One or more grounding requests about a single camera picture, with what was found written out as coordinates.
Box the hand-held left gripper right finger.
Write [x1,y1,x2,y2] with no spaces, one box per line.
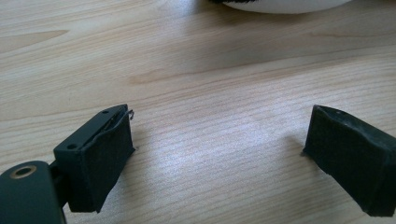
[302,105,396,217]

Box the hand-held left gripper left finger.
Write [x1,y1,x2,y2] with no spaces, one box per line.
[53,104,136,214]

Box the black and white panda plush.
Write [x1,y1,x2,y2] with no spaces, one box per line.
[208,0,353,15]

